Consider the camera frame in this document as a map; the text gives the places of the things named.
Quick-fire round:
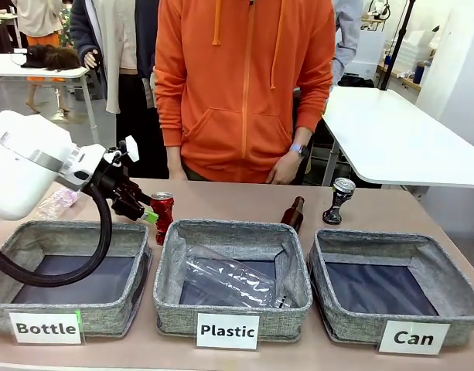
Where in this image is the large clear plastic bottle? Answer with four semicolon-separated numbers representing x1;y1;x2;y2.
184;247;288;309

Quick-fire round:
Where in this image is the grey fabric basket Plastic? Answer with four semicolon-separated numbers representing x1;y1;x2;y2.
152;218;313;342

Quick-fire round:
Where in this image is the white Bottle label sign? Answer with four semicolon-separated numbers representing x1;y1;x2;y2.
9;311;86;345

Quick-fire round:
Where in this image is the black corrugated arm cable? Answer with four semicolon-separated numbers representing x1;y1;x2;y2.
0;181;113;288

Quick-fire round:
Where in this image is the crushed red soda can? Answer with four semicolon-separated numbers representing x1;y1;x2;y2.
149;192;176;246

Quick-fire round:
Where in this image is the white Plastic label sign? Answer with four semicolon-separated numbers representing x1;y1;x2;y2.
196;312;261;351

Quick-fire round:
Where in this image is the person in orange shorts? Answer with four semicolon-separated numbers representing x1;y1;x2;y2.
12;0;67;114

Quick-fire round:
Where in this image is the person's left hand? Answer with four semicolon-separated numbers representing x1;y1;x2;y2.
265;151;306;186

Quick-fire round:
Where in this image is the blue wristwatch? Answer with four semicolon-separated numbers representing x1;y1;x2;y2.
289;143;311;159

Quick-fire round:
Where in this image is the white Can label sign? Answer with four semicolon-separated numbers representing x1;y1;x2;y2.
377;320;451;356

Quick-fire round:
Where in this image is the grey fabric basket Can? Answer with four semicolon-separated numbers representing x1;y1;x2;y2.
307;228;474;347

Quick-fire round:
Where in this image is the grey fabric basket Bottle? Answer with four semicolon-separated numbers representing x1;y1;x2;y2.
0;220;152;337

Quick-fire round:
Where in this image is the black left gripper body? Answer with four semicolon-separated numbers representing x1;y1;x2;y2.
92;151;152;222

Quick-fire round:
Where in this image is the person in grey shirt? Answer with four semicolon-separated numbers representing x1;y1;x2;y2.
331;0;360;87

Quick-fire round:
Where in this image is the crushed clear plastic bottle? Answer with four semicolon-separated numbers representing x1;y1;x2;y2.
36;188;80;219

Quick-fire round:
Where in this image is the white side table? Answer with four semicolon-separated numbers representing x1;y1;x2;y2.
321;85;474;189

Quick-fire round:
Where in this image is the brown glass bottle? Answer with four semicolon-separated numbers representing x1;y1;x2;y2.
280;196;305;233

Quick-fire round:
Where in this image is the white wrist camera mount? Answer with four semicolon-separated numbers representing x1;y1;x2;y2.
118;134;140;163

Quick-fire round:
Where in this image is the crushed black soda can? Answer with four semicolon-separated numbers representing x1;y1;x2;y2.
322;177;356;226

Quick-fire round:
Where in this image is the person in orange hoodie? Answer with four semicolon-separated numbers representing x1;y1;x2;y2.
154;0;337;185

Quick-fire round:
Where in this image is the white background table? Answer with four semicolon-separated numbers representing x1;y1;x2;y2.
0;53;99;144

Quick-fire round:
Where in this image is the person in dark jacket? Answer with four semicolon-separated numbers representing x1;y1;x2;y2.
69;0;171;180

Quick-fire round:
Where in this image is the black furry object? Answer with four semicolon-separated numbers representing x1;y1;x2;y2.
20;43;81;73

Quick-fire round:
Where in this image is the black tripod stand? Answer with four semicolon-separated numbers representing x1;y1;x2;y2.
377;0;417;91

